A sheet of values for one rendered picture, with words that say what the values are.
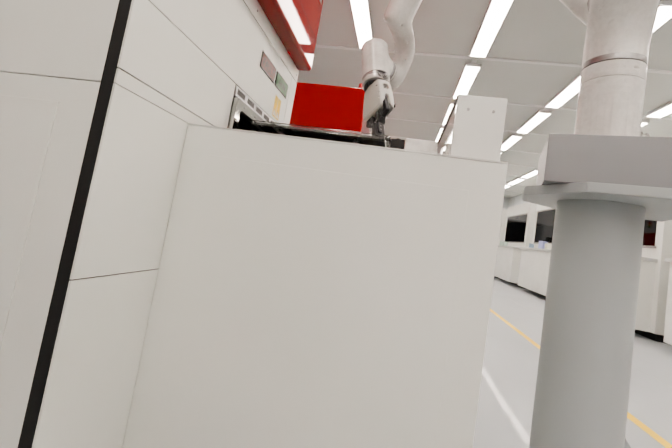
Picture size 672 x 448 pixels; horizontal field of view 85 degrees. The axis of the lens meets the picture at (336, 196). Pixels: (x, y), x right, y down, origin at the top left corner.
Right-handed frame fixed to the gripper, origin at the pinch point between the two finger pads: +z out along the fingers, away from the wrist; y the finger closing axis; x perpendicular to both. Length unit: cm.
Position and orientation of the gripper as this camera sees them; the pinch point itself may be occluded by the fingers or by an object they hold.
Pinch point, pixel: (378, 131)
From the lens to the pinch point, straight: 106.8
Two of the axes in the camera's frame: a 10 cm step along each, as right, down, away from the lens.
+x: -8.9, -1.8, -4.1
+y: -4.5, 3.5, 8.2
